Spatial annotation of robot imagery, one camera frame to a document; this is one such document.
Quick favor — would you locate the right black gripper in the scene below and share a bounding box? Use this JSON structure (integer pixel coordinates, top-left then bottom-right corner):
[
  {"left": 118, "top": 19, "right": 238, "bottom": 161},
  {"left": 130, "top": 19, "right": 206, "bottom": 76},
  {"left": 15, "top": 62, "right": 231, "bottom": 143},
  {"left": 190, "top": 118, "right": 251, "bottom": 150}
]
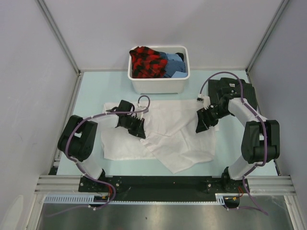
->
[{"left": 195, "top": 105, "right": 232, "bottom": 133}]

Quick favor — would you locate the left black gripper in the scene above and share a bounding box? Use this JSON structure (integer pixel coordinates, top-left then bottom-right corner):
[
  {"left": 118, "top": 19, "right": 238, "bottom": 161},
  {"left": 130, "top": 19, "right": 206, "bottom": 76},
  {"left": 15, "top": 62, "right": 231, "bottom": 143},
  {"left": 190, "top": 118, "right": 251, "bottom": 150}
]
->
[{"left": 122, "top": 115, "right": 146, "bottom": 139}]

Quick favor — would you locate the white long sleeve shirt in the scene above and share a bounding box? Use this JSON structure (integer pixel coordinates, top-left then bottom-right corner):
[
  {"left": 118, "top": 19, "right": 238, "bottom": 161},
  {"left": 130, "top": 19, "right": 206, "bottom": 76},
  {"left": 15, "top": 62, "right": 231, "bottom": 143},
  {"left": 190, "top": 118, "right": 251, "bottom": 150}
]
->
[{"left": 101, "top": 100, "right": 219, "bottom": 173}]

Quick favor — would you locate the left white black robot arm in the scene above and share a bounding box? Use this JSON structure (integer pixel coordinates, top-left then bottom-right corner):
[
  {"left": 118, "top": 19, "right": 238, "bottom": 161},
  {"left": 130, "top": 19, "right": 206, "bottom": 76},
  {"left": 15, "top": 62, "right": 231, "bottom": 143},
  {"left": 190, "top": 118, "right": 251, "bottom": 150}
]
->
[{"left": 58, "top": 100, "right": 150, "bottom": 192}]

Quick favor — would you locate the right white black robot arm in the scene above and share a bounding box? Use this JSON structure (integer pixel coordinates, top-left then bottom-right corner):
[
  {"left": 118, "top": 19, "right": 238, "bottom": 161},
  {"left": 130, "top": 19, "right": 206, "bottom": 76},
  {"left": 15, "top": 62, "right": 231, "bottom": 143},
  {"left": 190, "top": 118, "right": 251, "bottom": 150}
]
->
[{"left": 196, "top": 93, "right": 280, "bottom": 192}]

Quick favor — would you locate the folded black striped shirt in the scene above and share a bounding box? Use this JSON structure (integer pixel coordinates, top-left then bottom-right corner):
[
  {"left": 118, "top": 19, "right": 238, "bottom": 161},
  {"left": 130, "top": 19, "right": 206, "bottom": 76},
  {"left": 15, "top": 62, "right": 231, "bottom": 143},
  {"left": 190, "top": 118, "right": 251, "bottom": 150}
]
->
[{"left": 208, "top": 78, "right": 258, "bottom": 110}]

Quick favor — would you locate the white plastic bin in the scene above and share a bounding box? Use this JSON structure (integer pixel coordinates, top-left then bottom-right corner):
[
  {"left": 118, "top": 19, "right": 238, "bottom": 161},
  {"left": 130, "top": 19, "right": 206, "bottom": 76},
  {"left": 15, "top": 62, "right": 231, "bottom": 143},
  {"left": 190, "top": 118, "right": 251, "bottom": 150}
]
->
[{"left": 128, "top": 45, "right": 190, "bottom": 93}]

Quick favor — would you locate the blue patterned shirt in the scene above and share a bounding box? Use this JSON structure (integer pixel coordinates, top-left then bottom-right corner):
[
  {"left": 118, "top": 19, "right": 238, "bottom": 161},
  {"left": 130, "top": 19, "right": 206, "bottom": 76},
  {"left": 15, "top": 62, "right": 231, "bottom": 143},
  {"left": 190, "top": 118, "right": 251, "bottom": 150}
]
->
[{"left": 159, "top": 52, "right": 188, "bottom": 79}]

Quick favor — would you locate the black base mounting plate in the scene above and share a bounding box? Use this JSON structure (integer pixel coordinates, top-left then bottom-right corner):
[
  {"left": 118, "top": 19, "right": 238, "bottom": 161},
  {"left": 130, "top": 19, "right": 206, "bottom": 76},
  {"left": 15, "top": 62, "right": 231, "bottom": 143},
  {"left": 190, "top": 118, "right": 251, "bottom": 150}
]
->
[{"left": 78, "top": 175, "right": 250, "bottom": 202}]

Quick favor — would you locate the red black plaid shirt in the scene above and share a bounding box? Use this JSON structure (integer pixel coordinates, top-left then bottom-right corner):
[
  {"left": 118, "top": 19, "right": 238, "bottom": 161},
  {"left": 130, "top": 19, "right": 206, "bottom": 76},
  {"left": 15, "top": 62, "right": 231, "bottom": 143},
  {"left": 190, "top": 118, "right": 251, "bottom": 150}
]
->
[{"left": 129, "top": 46, "right": 168, "bottom": 79}]

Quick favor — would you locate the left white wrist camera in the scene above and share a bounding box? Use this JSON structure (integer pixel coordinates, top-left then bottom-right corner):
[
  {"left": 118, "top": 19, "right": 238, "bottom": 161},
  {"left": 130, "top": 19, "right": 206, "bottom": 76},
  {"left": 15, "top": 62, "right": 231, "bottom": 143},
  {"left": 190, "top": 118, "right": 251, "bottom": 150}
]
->
[{"left": 133, "top": 104, "right": 146, "bottom": 120}]

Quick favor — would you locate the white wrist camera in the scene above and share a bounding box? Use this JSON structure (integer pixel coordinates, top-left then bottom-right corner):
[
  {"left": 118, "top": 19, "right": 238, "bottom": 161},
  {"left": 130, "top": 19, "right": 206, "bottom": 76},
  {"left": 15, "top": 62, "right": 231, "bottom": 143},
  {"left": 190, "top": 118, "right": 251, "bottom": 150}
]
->
[
  {"left": 197, "top": 94, "right": 211, "bottom": 108},
  {"left": 133, "top": 104, "right": 146, "bottom": 120}
]

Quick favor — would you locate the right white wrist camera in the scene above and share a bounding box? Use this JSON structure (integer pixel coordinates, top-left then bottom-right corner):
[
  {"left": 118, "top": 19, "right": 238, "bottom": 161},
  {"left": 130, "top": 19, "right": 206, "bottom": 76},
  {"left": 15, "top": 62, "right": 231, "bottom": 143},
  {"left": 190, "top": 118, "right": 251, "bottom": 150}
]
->
[{"left": 197, "top": 94, "right": 211, "bottom": 108}]

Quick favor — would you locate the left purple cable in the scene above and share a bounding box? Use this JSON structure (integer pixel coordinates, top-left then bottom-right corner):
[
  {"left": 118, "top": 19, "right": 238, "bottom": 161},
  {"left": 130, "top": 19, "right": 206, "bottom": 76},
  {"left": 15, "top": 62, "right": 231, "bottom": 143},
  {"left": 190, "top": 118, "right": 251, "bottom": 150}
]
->
[{"left": 47, "top": 95, "right": 151, "bottom": 217}]

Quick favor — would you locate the white slotted cable duct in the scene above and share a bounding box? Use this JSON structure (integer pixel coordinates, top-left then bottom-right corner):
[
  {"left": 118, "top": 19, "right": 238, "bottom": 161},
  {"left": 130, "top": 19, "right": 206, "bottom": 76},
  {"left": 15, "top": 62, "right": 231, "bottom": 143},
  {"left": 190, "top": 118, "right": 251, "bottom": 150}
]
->
[{"left": 44, "top": 195, "right": 225, "bottom": 206}]

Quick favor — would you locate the aluminium front rail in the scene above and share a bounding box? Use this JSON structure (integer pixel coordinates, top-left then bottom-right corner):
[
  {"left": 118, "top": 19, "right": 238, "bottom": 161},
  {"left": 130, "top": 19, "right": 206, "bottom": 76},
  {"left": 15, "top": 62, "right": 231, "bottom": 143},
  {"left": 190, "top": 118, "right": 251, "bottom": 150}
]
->
[{"left": 35, "top": 175, "right": 296, "bottom": 196}]

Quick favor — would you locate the right aluminium corner post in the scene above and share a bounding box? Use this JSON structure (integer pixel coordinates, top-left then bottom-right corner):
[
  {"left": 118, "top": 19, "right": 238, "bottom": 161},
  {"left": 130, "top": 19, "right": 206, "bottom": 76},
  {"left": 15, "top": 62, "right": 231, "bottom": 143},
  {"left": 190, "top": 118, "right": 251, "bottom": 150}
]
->
[{"left": 245, "top": 0, "right": 291, "bottom": 75}]

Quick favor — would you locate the aluminium corner post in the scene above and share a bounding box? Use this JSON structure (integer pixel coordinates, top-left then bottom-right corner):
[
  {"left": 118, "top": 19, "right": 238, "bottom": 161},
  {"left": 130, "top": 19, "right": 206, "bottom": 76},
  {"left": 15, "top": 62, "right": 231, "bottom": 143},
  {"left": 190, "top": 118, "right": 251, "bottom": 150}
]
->
[
  {"left": 35, "top": 0, "right": 81, "bottom": 73},
  {"left": 245, "top": 0, "right": 291, "bottom": 75}
]

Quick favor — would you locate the left aluminium corner post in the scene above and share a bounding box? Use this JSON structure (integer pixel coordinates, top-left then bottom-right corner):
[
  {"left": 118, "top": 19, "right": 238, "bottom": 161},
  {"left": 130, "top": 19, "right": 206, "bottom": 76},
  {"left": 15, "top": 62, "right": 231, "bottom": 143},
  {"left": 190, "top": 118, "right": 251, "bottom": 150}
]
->
[{"left": 35, "top": 0, "right": 81, "bottom": 73}]

